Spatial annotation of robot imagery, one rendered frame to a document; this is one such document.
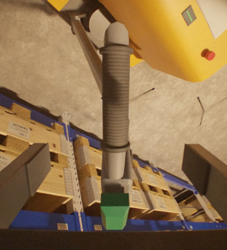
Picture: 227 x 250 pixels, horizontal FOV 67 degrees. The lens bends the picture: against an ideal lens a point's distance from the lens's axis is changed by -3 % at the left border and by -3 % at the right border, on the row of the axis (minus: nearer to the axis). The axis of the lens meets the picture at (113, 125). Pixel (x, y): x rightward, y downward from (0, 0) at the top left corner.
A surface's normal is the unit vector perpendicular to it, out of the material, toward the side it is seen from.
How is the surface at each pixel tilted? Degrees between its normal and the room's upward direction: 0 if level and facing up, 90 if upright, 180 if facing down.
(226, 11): 0
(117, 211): 47
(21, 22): 0
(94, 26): 0
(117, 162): 27
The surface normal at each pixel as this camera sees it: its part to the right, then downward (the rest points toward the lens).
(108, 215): 0.00, -0.01
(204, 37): 0.28, 0.67
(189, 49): 0.10, 0.80
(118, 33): 0.28, 0.33
